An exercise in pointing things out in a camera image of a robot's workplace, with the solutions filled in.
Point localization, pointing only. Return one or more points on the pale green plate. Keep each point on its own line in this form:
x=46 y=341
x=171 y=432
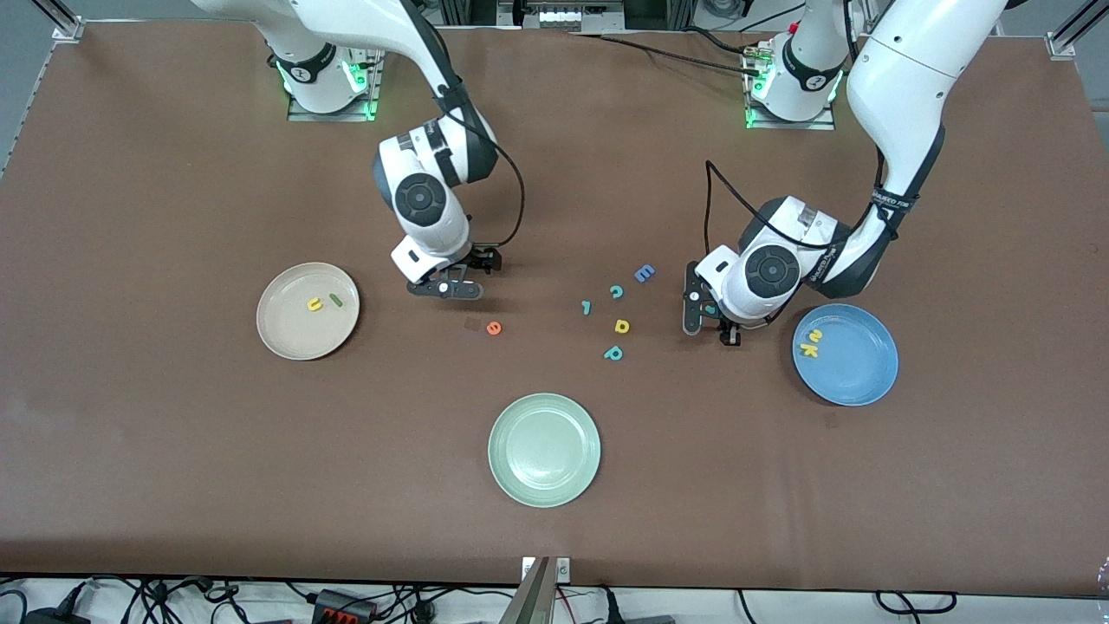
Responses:
x=544 y=450

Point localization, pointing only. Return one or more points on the metal table corner bracket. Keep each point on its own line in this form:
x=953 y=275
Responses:
x=68 y=30
x=1064 y=43

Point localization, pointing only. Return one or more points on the black orange power strip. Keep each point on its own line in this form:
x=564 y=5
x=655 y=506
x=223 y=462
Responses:
x=342 y=604

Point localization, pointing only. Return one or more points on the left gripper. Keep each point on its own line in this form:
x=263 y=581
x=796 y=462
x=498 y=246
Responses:
x=730 y=333

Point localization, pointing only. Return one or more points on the blue plate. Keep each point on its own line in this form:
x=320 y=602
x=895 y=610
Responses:
x=853 y=364

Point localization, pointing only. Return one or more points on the grey control equipment box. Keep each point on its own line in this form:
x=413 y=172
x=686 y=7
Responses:
x=559 y=16

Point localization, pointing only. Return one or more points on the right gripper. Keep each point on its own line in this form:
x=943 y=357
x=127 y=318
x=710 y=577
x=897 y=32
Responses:
x=479 y=257

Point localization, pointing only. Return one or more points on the beige brown plate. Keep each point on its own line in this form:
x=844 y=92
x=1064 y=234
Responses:
x=295 y=329

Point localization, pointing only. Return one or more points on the blue foam letter E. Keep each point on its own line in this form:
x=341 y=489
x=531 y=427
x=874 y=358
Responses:
x=644 y=274

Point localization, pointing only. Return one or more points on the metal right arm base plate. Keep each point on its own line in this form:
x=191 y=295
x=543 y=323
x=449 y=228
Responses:
x=374 y=95

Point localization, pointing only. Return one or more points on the white post bracket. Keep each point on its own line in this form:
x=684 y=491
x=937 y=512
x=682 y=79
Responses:
x=563 y=569

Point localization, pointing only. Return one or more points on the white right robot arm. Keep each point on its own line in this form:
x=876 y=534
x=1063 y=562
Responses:
x=364 y=26

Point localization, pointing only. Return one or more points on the aluminium camera post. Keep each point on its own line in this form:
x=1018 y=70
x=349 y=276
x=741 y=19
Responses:
x=530 y=598

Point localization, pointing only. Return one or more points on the yellow foam letter k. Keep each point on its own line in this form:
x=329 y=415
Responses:
x=807 y=349

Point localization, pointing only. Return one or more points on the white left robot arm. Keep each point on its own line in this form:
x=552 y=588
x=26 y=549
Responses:
x=910 y=78

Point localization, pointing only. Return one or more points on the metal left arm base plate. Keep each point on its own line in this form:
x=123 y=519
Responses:
x=827 y=121

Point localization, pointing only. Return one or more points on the teal foam letter p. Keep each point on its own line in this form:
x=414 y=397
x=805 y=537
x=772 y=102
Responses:
x=613 y=353

